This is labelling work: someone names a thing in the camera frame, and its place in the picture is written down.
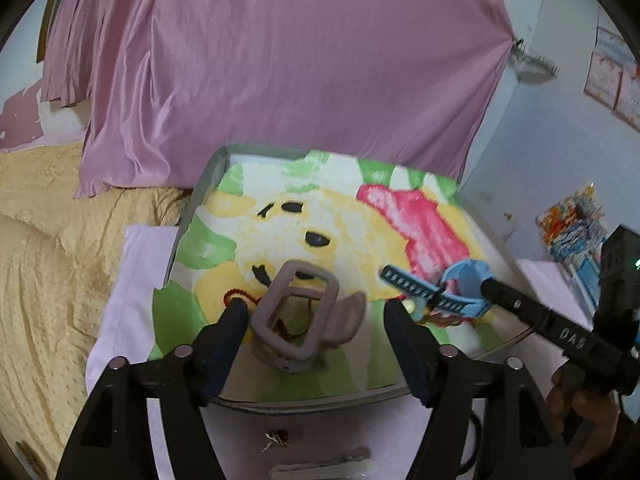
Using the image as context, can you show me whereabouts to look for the brown hair tie with flower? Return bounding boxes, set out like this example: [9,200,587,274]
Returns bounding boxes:
[401,299,476,331]

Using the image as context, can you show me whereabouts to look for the light blue kids smartwatch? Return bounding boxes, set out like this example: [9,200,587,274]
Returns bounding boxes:
[378,259,492,318]

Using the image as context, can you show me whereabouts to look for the white scalloped hair clip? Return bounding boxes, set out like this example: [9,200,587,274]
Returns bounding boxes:
[269,450,378,480]

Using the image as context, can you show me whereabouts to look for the gold red stud earring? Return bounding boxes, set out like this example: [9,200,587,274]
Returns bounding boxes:
[262,428,290,453]

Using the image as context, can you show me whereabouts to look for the beige claw hair clip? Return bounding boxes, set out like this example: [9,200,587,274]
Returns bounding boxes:
[250,260,367,374]

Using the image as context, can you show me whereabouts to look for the red cord bracelet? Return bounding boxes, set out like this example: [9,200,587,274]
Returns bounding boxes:
[221,286,264,311]

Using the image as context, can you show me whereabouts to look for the right hand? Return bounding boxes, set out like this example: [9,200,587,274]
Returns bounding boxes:
[547,362,620,468]

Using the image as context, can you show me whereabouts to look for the pink table cloth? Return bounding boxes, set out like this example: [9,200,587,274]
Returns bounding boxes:
[84,223,597,480]

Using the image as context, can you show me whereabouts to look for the stack of books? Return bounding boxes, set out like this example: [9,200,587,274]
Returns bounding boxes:
[536,182,608,318]

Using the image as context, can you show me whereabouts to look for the grey shallow tray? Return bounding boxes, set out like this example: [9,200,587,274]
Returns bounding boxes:
[162,143,547,416]

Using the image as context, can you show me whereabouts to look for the colourful cartoon towel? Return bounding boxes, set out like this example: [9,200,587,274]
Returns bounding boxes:
[150,148,507,403]

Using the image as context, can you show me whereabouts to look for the yellow bed cover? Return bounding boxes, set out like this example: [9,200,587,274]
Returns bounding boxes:
[1,144,189,479]

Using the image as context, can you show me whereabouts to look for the large pink curtain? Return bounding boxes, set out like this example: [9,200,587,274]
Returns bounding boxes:
[41,0,513,196]

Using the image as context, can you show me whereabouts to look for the wall certificates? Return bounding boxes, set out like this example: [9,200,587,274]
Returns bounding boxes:
[584,27,640,130]

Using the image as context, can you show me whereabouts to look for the wire wall shelf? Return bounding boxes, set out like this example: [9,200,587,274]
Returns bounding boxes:
[511,38,559,84]

